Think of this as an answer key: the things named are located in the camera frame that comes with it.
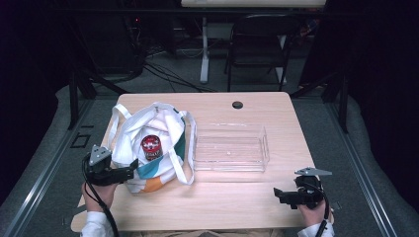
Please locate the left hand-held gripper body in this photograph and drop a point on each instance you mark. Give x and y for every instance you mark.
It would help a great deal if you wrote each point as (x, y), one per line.
(100, 174)

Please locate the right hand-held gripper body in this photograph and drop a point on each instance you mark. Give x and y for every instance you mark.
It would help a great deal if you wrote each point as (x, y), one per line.
(308, 194)

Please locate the clear plastic tray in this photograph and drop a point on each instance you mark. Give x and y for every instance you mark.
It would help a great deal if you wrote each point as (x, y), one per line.
(230, 151)

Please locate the white desk leg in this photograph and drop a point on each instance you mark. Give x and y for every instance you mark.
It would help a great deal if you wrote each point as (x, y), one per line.
(204, 52)

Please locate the person's right hand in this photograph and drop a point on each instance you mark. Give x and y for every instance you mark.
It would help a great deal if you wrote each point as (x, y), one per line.
(314, 215)

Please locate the person's left hand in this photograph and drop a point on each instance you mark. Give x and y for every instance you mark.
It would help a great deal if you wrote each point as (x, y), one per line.
(99, 197)

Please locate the white teal orange tote bag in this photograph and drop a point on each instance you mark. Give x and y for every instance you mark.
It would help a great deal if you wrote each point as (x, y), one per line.
(164, 125)

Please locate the black metal stand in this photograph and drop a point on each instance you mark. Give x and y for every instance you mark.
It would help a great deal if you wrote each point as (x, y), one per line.
(73, 98)
(343, 102)

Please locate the red round can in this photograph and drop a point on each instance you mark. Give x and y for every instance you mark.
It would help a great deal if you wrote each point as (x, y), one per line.
(151, 147)

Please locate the black folding chair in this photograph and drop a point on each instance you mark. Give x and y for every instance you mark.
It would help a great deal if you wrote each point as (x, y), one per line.
(257, 39)

